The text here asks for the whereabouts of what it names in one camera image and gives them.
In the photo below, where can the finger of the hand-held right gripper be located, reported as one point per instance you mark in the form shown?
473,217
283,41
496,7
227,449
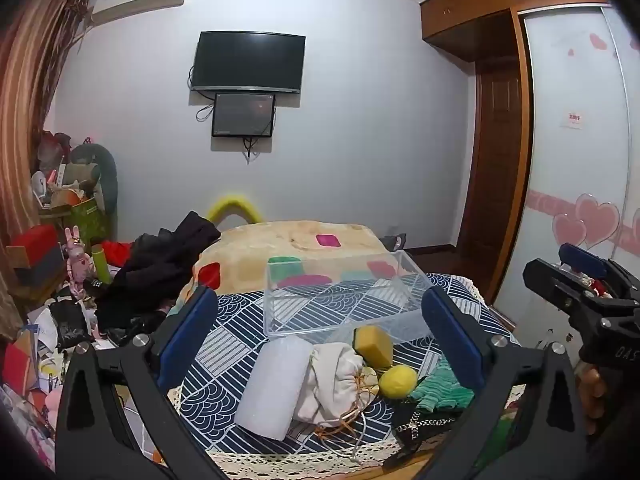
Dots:
582,257
550,280

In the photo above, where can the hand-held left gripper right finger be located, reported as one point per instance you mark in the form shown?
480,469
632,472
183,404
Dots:
451,336

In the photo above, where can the yellow soft ball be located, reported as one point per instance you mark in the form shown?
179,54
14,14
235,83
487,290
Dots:
398,382

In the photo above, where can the small black wall monitor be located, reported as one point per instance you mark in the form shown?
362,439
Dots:
243,115

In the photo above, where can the pink bunny plush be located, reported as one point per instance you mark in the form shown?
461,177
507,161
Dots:
77,260

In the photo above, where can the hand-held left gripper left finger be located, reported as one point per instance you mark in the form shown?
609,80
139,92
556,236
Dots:
189,332

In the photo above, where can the pile of black clothes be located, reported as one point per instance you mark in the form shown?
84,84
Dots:
155,270

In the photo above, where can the green curved cushion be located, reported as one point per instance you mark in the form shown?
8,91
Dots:
105,175

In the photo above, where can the black wall television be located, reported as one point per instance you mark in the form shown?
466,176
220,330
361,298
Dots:
247,62

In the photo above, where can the yellow foam noodle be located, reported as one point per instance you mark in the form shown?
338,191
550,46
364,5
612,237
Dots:
235,205

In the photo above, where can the person's right hand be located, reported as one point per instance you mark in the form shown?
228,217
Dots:
593,397

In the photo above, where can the brown wooden door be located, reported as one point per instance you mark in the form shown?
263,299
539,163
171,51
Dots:
492,160

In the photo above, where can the red storage box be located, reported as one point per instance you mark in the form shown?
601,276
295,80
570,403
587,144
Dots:
37,250

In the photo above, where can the beige printed blanket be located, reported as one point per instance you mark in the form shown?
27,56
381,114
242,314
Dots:
260,245

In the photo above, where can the dark object on bed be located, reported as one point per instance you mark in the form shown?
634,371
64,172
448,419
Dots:
394,241

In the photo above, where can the small wardrobe sign sticker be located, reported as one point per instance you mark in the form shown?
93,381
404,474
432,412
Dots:
576,120

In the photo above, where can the green knitted glove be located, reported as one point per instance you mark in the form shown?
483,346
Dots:
440,390

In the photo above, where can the white sliding wardrobe doors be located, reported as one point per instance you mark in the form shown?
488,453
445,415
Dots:
570,160

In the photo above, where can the pile of papers and packets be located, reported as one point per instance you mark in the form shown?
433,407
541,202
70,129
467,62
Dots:
25,375

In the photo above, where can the black plastic bag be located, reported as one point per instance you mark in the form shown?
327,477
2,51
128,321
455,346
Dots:
70,325

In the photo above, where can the red cloth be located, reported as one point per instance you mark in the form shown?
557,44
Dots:
117,252

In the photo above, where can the brown striped curtain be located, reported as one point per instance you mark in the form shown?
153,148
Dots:
27,110

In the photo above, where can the white foam block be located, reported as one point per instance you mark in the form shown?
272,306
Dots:
270,387

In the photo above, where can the green tube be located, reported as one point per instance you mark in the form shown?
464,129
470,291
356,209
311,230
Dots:
101,262

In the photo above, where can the green gift bag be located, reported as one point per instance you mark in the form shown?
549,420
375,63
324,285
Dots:
85,222

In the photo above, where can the yellow sponge block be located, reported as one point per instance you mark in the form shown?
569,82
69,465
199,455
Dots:
374,346

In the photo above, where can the navy patterned cloth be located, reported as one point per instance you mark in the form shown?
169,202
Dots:
235,320

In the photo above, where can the wooden overhead cabinet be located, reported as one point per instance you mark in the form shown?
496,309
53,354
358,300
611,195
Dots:
480,15

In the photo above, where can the clear plastic box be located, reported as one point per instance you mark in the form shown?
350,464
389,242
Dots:
345,295

